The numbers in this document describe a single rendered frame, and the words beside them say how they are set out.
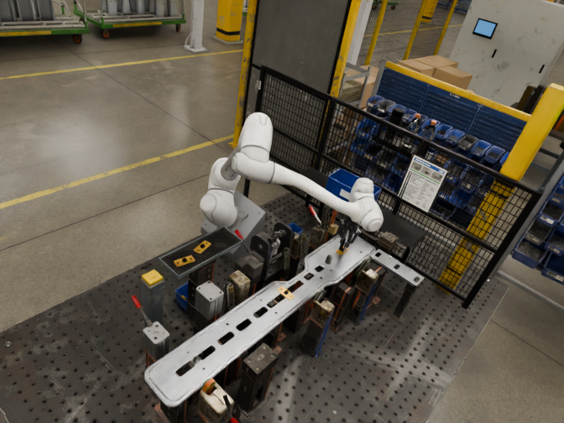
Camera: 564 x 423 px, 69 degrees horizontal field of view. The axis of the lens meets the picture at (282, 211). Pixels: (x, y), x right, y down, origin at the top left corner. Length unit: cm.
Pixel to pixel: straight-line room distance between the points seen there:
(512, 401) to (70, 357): 280
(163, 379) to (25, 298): 190
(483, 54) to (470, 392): 634
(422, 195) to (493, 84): 607
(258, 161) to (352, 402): 117
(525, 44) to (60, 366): 782
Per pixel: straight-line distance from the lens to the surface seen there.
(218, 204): 230
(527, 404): 355
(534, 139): 230
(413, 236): 253
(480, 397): 336
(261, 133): 185
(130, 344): 211
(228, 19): 937
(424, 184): 249
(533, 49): 828
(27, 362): 215
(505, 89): 842
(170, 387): 163
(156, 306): 184
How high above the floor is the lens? 241
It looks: 36 degrees down
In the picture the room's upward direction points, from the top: 12 degrees clockwise
